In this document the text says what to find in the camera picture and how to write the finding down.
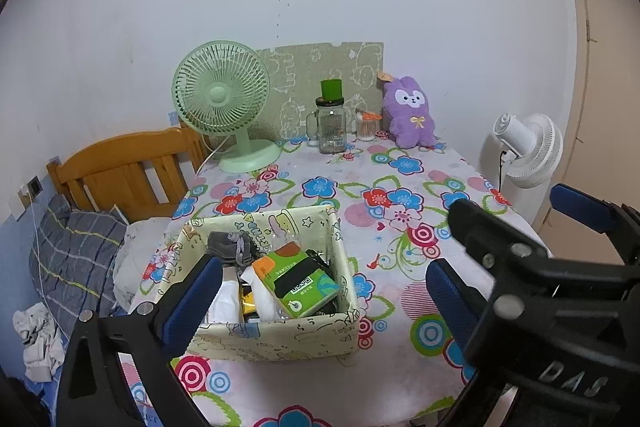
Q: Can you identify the green tissue pack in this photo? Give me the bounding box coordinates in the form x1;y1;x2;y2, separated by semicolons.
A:
252;239;340;319

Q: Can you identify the clear striped plastic pack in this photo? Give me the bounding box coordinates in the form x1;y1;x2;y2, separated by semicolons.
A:
268;220;300;257

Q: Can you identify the grey drawstring pouch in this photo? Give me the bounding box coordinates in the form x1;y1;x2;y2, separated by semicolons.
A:
206;232;257;270

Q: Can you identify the yellow cartoon tissue pack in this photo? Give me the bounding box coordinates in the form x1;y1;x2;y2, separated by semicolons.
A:
240;283;257;317

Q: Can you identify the crumpled white cloth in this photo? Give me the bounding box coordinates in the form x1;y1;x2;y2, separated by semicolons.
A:
12;303;65;384

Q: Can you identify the beige door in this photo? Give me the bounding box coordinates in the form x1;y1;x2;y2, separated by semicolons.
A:
531;0;640;268

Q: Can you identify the white standing fan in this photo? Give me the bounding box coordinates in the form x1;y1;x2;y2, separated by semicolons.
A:
492;113;564;219

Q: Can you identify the floral tablecloth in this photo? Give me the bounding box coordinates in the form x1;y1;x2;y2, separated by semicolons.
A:
136;139;527;426

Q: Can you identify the grey plaid pillow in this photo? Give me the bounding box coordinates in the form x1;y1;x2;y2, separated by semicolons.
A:
29;194;127;337

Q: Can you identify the white blanket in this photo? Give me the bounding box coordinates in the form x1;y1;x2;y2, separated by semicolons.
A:
113;217;170;311

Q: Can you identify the yellow cartoon storage box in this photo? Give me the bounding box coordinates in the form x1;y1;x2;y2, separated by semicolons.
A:
151;205;360;362

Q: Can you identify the purple plush bunny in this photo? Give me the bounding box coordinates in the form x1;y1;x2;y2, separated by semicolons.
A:
378;72;437;150

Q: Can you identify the toothpick jar orange lid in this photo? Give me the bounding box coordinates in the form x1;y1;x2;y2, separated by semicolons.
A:
356;109;380;141

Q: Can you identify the glass mason jar mug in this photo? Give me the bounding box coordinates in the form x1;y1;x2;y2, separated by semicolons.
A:
305;78;346;154

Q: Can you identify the green patterned board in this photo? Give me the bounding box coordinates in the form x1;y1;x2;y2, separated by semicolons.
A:
250;42;384;141

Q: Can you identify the green desk fan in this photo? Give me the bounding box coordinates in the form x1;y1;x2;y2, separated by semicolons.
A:
171;40;281;173

